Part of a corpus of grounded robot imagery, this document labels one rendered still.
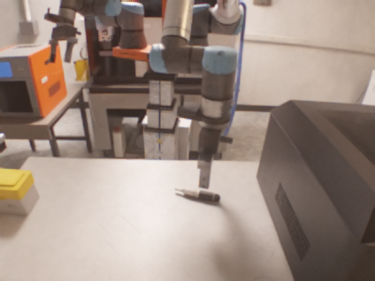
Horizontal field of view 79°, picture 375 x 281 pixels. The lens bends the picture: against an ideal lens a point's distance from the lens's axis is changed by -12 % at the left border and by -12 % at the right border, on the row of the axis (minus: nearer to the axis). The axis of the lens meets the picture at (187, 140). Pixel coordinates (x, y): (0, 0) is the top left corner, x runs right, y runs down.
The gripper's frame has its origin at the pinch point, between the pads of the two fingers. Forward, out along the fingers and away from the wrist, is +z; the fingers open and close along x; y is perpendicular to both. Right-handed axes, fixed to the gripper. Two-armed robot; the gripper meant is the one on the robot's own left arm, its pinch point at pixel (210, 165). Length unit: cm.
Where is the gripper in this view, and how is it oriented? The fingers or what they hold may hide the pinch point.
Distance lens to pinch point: 70.0
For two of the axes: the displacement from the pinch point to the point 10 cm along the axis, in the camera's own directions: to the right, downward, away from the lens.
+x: 2.7, -4.9, 8.3
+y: 9.6, 1.7, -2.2
